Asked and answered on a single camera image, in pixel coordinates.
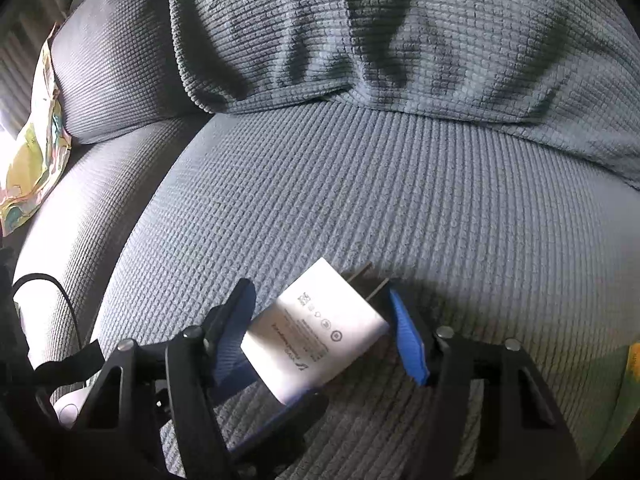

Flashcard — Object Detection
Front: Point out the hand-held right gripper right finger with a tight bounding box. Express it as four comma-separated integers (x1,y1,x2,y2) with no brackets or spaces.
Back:
389,289,586,480

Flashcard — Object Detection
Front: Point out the green yellow cardboard box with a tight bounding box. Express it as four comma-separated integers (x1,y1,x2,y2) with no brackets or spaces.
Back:
600,342,640,441

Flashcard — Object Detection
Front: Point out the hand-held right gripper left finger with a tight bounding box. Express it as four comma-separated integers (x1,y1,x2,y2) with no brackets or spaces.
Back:
75,278,257,480

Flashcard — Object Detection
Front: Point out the white USB wall charger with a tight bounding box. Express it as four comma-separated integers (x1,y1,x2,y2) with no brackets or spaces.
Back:
240,257,392,406

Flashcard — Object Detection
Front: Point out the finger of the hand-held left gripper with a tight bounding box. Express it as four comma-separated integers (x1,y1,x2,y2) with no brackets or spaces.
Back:
225,390,331,466

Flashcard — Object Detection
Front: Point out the grey sofa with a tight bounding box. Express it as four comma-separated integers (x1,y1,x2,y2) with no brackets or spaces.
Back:
0,0,640,480

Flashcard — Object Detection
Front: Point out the grey sofa back cushion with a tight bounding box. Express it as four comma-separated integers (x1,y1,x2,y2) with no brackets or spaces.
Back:
50,0,211,146
165,0,640,191

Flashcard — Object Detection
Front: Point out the black cable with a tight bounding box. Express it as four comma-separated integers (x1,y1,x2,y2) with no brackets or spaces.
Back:
11,272,86,356

